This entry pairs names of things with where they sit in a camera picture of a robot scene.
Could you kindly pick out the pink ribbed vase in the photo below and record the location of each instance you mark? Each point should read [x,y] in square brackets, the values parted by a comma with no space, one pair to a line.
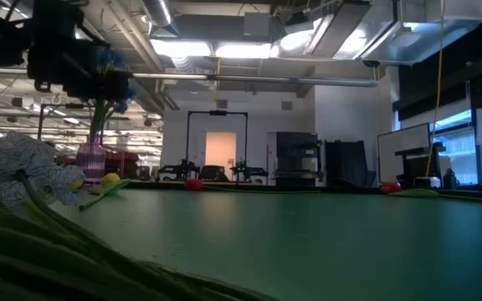
[90,161]

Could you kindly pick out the rectangular ceiling light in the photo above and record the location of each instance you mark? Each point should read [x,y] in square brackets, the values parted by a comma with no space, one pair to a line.
[243,50]
[180,48]

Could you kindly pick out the black background robot arm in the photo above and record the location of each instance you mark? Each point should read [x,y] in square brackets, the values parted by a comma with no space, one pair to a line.
[178,170]
[247,170]

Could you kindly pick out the white board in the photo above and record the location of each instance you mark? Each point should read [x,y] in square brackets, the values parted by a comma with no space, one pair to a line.
[404,152]

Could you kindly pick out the grey ceiling box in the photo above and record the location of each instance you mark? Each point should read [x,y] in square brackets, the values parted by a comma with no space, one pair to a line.
[257,23]

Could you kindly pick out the square wall vent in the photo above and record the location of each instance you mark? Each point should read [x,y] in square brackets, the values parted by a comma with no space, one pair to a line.
[222,103]
[286,105]

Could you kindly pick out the small white box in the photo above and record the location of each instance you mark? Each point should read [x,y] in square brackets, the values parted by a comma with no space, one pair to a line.
[427,182]

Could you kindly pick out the yellow tulip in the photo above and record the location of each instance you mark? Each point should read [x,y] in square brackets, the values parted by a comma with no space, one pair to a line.
[110,179]

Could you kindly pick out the red storage shelf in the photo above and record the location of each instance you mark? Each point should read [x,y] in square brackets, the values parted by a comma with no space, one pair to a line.
[117,161]

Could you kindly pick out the black tall cabinet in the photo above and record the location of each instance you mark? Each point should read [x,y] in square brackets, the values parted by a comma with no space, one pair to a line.
[297,159]

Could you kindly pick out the white flower spray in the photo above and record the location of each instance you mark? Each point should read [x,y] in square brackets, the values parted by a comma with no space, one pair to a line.
[6,167]

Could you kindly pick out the lit doorway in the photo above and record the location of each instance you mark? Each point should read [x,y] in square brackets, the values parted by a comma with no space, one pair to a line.
[220,154]

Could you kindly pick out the grey horizontal ceiling pipe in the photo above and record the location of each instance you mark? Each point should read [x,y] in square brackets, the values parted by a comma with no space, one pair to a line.
[266,78]

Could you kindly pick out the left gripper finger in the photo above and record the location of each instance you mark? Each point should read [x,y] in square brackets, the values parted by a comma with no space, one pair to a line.
[107,87]

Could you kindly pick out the black dome camera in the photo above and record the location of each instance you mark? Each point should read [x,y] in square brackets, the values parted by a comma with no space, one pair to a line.
[371,63]

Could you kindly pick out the dark folded panel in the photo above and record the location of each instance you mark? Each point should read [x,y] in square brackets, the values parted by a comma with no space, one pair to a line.
[345,163]

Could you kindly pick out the red tulip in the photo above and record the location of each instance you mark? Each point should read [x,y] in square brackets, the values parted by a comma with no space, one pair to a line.
[390,187]
[193,184]

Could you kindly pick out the black gantry frame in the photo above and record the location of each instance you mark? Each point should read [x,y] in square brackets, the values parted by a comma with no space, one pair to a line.
[187,142]

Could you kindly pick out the blue flower spray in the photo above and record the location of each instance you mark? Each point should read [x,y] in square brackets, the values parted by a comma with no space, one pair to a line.
[111,58]

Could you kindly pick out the round silver ceiling duct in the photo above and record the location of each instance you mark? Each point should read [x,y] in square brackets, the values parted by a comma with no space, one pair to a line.
[157,12]

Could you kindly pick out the green flower stems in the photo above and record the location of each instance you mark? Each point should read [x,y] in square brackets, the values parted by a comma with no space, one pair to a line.
[36,267]

